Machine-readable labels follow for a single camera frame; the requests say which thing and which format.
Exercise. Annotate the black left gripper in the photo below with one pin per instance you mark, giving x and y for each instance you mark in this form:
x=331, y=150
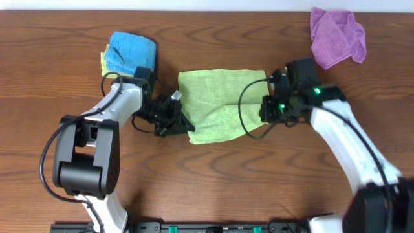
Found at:
x=176, y=122

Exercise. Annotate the folded yellow-green cloth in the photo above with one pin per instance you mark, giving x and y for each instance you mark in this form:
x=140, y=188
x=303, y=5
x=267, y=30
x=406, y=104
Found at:
x=104, y=68

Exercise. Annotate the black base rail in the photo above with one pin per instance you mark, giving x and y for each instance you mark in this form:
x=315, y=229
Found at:
x=271, y=226

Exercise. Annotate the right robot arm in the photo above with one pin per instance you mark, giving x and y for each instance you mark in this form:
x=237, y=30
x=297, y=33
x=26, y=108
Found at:
x=382, y=197

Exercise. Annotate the light green microfiber cloth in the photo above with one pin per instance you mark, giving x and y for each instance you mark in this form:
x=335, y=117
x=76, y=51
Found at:
x=222, y=104

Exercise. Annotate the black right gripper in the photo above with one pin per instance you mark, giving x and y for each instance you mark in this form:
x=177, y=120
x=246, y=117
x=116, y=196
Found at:
x=266, y=112

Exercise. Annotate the crumpled purple cloth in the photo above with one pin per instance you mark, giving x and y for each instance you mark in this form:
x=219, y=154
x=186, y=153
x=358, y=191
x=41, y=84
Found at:
x=336, y=36

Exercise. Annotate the folded blue cloth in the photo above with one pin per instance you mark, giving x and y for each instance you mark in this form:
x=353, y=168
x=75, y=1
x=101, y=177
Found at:
x=126, y=52

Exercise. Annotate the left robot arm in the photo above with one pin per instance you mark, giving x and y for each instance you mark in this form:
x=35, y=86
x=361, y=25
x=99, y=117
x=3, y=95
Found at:
x=87, y=157

